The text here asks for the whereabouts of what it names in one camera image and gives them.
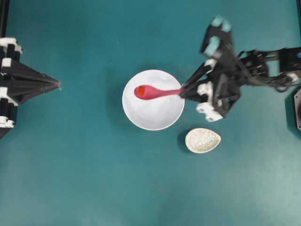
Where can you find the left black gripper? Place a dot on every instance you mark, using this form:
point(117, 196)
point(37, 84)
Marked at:
point(10, 96)

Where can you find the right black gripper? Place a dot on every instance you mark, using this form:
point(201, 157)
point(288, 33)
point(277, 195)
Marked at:
point(219, 92)

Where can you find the pink ceramic spoon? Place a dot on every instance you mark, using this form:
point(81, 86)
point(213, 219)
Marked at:
point(152, 92)

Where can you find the small red block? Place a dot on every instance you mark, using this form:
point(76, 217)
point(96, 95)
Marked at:
point(140, 90)

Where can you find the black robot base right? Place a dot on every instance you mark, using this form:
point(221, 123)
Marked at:
point(293, 111)

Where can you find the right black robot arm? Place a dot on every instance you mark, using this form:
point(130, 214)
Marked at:
point(278, 69)

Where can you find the white round bowl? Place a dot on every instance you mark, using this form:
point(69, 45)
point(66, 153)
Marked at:
point(156, 114)

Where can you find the speckled beige spoon rest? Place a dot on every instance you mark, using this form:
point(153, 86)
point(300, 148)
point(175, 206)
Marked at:
point(201, 140)

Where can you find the black frame rail left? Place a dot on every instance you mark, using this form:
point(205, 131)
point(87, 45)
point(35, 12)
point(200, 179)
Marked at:
point(4, 8)

